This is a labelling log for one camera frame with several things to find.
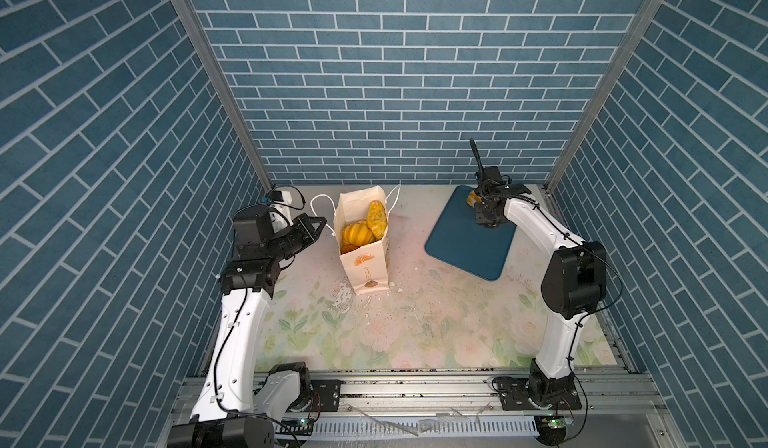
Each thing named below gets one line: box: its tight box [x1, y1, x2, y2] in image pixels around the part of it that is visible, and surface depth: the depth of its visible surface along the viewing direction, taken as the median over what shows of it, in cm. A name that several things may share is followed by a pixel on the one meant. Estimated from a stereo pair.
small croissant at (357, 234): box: [342, 220, 375, 247], surface depth 85 cm
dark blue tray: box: [425, 186, 517, 281], surface depth 104 cm
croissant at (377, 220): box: [366, 200, 388, 241], surface depth 88 cm
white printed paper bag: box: [334, 185, 390, 296], surface depth 85 cm
